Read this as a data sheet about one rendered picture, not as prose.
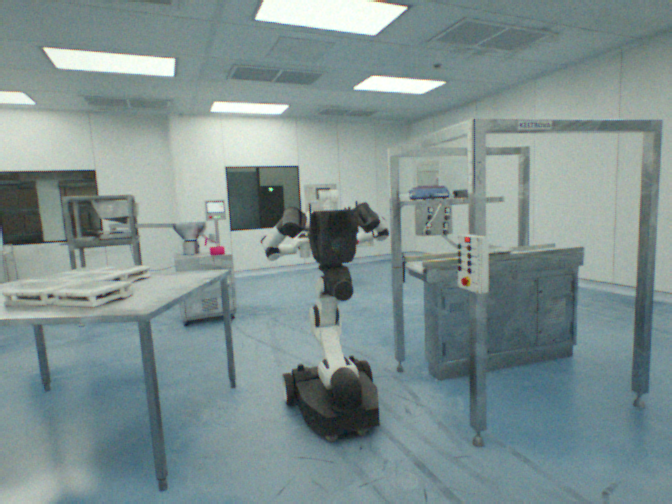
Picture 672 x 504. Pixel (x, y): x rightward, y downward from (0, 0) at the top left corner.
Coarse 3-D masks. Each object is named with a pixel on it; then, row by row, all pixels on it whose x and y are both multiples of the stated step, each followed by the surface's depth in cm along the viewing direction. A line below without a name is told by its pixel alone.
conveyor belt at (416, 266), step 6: (516, 252) 307; (570, 252) 294; (576, 252) 296; (582, 252) 298; (450, 258) 294; (456, 258) 293; (510, 258) 281; (516, 258) 282; (408, 264) 283; (414, 264) 277; (420, 264) 275; (456, 264) 269; (414, 270) 274; (420, 270) 265
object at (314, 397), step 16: (304, 368) 260; (304, 384) 249; (320, 384) 248; (336, 384) 216; (352, 384) 212; (368, 384) 245; (304, 400) 229; (320, 400) 228; (336, 400) 216; (352, 400) 212; (368, 400) 225; (304, 416) 231; (320, 416) 214; (336, 416) 210; (352, 416) 213; (368, 416) 216; (320, 432) 216; (336, 432) 211
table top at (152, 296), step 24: (0, 288) 252; (144, 288) 228; (168, 288) 224; (192, 288) 221; (0, 312) 188; (24, 312) 185; (48, 312) 183; (72, 312) 181; (96, 312) 178; (120, 312) 176; (144, 312) 174
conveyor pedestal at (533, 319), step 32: (448, 288) 275; (512, 288) 288; (544, 288) 296; (576, 288) 303; (448, 320) 277; (512, 320) 291; (544, 320) 299; (576, 320) 306; (448, 352) 280; (512, 352) 293; (544, 352) 304
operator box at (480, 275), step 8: (464, 240) 189; (472, 240) 183; (480, 240) 179; (464, 248) 190; (472, 248) 183; (480, 248) 179; (488, 248) 181; (464, 256) 190; (472, 256) 184; (480, 256) 180; (464, 264) 191; (480, 264) 180; (464, 272) 191; (472, 272) 185; (480, 272) 180; (488, 272) 182; (472, 280) 186; (480, 280) 181; (488, 280) 182; (464, 288) 193; (472, 288) 186; (480, 288) 181; (488, 288) 183
